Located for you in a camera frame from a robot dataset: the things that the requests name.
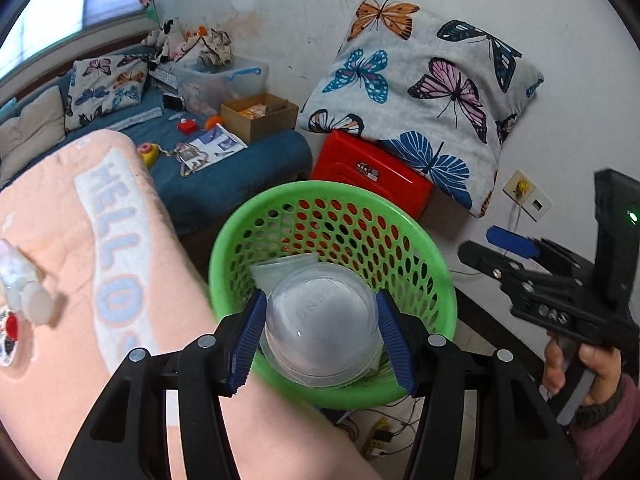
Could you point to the white wall socket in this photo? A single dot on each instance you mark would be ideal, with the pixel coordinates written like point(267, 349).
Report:
point(539, 206)

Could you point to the small clear plastic bottle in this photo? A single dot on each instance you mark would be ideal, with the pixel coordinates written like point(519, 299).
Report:
point(25, 285)

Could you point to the red plastic stool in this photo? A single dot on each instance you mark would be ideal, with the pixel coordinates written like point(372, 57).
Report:
point(360, 170)

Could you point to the window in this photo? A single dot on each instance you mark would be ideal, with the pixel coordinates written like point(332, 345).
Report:
point(60, 5)

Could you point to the small red box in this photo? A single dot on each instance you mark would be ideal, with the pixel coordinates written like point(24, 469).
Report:
point(187, 126)

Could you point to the small orange ball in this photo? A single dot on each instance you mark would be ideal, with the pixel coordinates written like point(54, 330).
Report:
point(215, 122)

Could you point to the large grey butterfly pillow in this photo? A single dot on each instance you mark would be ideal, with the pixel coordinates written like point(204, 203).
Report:
point(425, 90)

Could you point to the yellow toy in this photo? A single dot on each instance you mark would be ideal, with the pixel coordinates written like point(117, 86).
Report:
point(149, 155)

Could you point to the clear plastic storage box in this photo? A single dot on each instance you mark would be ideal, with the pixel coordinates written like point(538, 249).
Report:
point(220, 82)

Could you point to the colourful pinwheel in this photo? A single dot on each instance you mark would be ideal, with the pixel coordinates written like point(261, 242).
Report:
point(147, 0)

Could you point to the green plastic basket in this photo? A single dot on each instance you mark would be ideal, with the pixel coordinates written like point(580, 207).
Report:
point(425, 260)

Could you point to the person's right hand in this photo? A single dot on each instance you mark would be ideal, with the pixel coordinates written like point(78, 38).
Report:
point(605, 370)

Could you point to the small grey butterfly pillow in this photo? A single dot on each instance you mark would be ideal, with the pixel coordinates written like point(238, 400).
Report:
point(100, 90)

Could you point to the brown cardboard box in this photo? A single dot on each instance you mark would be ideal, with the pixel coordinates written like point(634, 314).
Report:
point(270, 120)

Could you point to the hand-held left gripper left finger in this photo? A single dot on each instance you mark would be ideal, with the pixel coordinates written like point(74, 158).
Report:
point(246, 350)

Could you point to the newspaper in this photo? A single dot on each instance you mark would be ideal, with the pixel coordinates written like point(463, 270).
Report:
point(215, 145)

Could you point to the yellow power strip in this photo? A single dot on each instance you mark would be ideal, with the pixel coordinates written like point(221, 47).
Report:
point(377, 440)

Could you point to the blue sofa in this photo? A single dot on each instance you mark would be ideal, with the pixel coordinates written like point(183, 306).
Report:
point(240, 180)

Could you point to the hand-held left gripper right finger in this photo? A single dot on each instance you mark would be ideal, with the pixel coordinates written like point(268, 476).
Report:
point(397, 345)

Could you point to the person's right forearm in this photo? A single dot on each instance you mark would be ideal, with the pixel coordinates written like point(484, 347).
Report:
point(610, 440)

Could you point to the wall socket with yellow plug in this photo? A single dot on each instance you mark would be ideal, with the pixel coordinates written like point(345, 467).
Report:
point(520, 190)

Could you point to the clear plastic cup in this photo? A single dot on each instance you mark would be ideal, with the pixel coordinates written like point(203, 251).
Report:
point(320, 325)

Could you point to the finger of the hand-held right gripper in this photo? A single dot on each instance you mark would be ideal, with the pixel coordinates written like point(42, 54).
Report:
point(512, 243)
point(485, 265)

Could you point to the clear yogurt cup berry label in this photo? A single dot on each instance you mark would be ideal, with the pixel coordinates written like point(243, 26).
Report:
point(9, 335)

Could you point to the beige pillow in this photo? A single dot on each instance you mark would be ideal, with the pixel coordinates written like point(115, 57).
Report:
point(30, 135)

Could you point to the pile of patterned cloth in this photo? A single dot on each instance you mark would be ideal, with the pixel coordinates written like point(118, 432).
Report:
point(200, 45)

